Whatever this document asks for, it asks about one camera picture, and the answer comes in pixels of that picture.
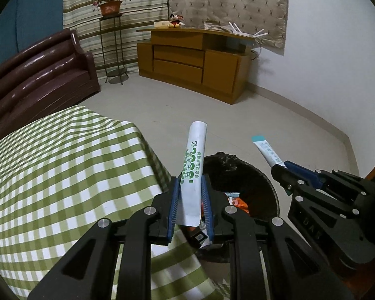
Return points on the small teal white tube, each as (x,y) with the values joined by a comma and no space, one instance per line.
(268,153)

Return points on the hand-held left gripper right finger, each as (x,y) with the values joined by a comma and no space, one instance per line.
(207,212)

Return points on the wooden cabinet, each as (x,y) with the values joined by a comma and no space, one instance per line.
(218,72)

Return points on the black box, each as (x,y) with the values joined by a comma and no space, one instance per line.
(196,237)

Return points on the white router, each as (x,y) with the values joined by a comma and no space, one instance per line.
(243,33)

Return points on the striped curtain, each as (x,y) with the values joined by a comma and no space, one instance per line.
(137,0)

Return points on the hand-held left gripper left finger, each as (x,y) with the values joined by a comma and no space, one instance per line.
(173,212)

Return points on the black metal plant stand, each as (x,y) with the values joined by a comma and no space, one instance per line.
(116,74)

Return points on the orange plastic bag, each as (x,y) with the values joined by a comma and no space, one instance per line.
(242,206)

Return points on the brown leather sofa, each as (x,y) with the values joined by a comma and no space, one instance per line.
(34,78)

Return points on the white green-print pouch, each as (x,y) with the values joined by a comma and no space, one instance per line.
(193,168)

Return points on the tissue box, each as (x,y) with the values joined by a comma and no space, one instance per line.
(162,24)

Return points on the beige diamond-pattern curtain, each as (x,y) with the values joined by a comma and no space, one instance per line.
(231,0)

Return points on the green checked tablecloth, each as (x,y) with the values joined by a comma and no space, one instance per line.
(65,162)

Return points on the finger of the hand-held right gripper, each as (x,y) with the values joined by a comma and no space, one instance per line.
(287,179)
(303,172)

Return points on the potted plant orange pot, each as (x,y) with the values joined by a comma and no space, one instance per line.
(111,8)

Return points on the black-lined trash bin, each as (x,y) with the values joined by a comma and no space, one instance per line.
(256,181)

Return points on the mouse plush toy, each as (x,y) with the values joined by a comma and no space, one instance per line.
(175,22)

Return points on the clear plastic bag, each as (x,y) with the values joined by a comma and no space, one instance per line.
(215,26)

